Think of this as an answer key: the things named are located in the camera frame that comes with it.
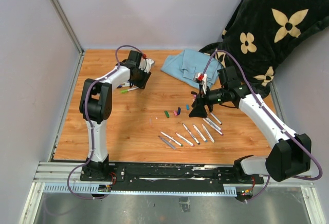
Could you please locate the lavender marker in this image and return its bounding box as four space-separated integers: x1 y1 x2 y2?
158 136 176 150

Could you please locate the magenta cap marker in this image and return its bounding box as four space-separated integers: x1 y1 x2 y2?
203 118 224 136

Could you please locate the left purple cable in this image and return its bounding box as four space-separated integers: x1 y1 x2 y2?
66 45 147 200

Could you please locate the pink marker pen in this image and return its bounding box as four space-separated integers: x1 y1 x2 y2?
206 118 222 130

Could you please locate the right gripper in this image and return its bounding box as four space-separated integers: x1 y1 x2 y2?
189 84 228 118

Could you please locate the black marker pen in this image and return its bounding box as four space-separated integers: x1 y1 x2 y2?
210 113 223 125

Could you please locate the white slim marker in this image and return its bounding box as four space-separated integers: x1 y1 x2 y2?
202 124 215 143

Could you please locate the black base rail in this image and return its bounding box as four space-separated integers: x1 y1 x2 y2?
80 162 264 194

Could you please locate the purple cable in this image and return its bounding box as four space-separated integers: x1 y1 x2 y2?
66 45 147 200
203 49 323 204

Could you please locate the light blue cloth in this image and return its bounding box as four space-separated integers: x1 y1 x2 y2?
161 49 223 89

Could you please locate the green cap marker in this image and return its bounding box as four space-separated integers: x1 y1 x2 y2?
160 131 183 147

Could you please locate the red pink cap marker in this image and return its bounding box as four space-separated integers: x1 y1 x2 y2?
175 133 195 146

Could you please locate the green pen cap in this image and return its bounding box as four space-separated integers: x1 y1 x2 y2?
164 110 170 118

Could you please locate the black floral blanket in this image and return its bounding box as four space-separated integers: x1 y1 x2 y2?
201 0 328 98

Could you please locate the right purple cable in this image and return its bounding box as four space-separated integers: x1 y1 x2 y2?
203 49 323 204

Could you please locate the aluminium corner post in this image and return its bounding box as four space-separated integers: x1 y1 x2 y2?
37 0 85 55

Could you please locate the light blue cap marker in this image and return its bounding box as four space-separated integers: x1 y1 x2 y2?
193 124 207 142

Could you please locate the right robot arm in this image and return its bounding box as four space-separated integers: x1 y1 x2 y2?
189 66 312 183

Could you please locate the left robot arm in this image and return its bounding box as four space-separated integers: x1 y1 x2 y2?
79 50 155 181

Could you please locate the dark blue cap marker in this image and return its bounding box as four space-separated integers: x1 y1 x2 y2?
182 124 200 145

